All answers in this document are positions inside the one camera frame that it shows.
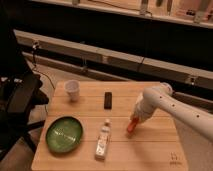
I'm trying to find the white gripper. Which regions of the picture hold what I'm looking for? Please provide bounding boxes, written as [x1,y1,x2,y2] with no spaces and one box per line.
[131,94,156,125]

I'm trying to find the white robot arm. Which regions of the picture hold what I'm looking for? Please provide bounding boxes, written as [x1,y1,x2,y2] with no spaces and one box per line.
[131,83,213,141]

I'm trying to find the white sponge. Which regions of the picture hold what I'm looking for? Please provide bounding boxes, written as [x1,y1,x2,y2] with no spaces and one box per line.
[136,93,143,104]

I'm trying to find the black rectangular block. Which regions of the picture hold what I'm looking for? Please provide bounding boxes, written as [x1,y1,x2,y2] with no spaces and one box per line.
[104,92,112,109]

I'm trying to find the clear plastic bottle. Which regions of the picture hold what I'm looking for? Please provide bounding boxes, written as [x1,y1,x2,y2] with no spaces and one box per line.
[95,119,111,159]

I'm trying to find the white paper cup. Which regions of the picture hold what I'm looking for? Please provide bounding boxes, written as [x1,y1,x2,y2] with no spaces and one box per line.
[64,80,80,102]

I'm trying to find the green round plate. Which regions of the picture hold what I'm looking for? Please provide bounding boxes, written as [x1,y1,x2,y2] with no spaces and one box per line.
[45,116,83,153]

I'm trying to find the black office chair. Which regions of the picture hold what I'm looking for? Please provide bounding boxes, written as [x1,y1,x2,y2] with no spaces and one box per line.
[0,17,49,161]

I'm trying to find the black cable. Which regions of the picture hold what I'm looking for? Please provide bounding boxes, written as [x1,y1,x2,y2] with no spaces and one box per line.
[30,40,56,90]

